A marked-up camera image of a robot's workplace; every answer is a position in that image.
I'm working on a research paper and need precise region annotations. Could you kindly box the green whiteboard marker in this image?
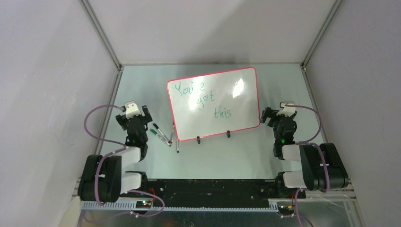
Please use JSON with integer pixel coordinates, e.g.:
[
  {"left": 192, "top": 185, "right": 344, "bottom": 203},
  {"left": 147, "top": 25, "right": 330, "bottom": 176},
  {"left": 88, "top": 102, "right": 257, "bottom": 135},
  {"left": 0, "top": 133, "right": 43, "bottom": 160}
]
[{"left": 150, "top": 129, "right": 171, "bottom": 147}]

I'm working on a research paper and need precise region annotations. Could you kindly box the pink-framed whiteboard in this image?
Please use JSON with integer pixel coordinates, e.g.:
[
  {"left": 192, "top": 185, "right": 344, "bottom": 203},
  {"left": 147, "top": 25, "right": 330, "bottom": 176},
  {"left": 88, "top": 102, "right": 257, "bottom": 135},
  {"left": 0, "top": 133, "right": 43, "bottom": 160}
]
[{"left": 166, "top": 67, "right": 261, "bottom": 141}]

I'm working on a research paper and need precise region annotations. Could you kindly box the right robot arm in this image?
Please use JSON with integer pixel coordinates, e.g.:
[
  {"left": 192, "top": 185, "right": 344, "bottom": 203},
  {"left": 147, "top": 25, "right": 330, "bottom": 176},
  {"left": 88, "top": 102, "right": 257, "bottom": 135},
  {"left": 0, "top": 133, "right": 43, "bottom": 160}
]
[{"left": 260, "top": 104, "right": 349, "bottom": 198}]

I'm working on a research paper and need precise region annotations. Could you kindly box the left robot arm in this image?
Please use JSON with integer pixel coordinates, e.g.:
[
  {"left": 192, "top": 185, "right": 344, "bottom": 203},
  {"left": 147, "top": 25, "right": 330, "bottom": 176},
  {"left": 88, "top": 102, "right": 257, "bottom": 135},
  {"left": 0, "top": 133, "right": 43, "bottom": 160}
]
[{"left": 78, "top": 101, "right": 152, "bottom": 205}]

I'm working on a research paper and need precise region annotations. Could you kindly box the black-capped whiteboard marker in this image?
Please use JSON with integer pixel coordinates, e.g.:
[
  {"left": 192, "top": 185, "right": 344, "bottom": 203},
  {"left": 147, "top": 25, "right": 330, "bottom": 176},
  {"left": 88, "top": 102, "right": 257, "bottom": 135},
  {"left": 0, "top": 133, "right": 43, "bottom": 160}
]
[{"left": 153, "top": 123, "right": 170, "bottom": 143}]

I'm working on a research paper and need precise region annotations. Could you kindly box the red-capped whiteboard marker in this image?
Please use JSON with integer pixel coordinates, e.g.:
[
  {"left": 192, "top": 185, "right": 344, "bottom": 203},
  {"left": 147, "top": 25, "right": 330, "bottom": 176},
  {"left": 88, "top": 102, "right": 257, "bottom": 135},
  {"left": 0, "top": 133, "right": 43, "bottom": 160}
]
[{"left": 169, "top": 123, "right": 175, "bottom": 144}]

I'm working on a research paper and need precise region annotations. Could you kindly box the left electronics board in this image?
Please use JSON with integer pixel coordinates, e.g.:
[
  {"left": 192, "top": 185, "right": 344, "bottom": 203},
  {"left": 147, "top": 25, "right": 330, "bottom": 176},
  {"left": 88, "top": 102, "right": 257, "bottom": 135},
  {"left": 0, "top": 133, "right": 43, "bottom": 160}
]
[{"left": 135, "top": 200, "right": 153, "bottom": 209}]

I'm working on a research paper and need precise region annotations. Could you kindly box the electronics board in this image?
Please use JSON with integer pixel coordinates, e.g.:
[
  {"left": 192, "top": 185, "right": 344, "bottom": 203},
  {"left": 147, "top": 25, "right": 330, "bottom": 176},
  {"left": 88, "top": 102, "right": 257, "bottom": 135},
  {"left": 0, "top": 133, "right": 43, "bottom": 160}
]
[
  {"left": 135, "top": 200, "right": 153, "bottom": 209},
  {"left": 278, "top": 205, "right": 295, "bottom": 216}
]

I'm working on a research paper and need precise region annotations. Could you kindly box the right electronics board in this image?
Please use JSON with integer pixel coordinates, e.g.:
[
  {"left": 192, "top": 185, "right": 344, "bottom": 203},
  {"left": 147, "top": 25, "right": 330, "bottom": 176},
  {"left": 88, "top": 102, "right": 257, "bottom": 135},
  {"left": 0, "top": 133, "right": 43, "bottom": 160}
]
[{"left": 278, "top": 205, "right": 295, "bottom": 216}]

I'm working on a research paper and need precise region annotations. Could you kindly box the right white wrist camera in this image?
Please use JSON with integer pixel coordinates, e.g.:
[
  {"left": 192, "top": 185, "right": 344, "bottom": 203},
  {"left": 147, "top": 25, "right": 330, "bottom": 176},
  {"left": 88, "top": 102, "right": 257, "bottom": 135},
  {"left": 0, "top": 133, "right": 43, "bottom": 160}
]
[{"left": 276, "top": 101, "right": 296, "bottom": 117}]

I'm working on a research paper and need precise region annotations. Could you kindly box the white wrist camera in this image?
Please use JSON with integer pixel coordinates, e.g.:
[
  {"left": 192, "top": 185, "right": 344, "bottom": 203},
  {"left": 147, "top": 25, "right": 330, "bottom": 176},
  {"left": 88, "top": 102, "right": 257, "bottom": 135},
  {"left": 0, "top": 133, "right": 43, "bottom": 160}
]
[
  {"left": 122, "top": 101, "right": 141, "bottom": 119},
  {"left": 276, "top": 101, "right": 296, "bottom": 117}
]

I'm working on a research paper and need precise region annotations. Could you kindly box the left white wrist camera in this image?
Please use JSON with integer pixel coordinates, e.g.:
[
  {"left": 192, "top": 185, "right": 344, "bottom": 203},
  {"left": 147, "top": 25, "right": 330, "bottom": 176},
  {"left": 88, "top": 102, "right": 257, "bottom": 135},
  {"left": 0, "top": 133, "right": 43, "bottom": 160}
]
[{"left": 122, "top": 101, "right": 141, "bottom": 119}]

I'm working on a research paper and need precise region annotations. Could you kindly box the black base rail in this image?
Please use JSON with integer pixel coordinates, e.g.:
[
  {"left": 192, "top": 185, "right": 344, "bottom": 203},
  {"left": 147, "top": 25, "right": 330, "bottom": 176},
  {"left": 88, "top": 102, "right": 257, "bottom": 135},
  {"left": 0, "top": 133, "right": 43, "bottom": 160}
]
[{"left": 140, "top": 179, "right": 296, "bottom": 209}]

